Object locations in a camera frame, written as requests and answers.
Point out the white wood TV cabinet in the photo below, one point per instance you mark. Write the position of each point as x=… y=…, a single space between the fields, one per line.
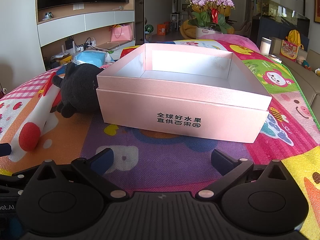
x=82 y=21

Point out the purple orchid flower pot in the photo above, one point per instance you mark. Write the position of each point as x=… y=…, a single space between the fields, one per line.
x=210 y=15

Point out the yellow bear plush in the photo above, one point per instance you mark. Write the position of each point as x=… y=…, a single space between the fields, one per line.
x=191 y=32

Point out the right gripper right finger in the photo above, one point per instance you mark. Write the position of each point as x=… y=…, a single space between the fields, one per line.
x=232 y=172

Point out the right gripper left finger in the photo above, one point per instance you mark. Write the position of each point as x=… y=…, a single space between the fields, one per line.
x=93 y=169

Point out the orange paper bag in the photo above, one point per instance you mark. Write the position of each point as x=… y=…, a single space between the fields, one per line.
x=161 y=29

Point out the beige sofa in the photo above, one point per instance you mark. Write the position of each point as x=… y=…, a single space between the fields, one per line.
x=307 y=80

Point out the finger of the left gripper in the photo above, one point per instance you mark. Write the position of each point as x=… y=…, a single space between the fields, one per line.
x=5 y=149

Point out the white red foam stick toy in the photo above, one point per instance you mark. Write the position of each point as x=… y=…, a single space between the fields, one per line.
x=29 y=134

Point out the dark fish tank cabinet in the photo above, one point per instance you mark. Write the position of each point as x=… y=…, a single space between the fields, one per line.
x=270 y=19

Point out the white thermos cup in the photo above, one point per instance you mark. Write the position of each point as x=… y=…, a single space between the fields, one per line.
x=265 y=46

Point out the pink gift bag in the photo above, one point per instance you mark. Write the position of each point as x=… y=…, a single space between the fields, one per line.
x=121 y=33

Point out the red cartoon gift bag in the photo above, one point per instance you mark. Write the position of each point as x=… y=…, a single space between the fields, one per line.
x=289 y=50

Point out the black plush toy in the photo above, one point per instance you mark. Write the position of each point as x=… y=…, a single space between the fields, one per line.
x=78 y=89

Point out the colourful cartoon play mat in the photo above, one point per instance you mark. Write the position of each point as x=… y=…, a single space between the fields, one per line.
x=153 y=161

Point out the yellow backpack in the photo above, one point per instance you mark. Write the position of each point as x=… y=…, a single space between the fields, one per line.
x=294 y=38

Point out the blue tissue pack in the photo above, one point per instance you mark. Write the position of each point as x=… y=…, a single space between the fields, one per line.
x=97 y=58

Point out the red framed wall picture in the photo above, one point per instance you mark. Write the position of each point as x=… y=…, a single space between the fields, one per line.
x=317 y=11

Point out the pink cardboard box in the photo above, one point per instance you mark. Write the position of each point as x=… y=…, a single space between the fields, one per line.
x=185 y=90

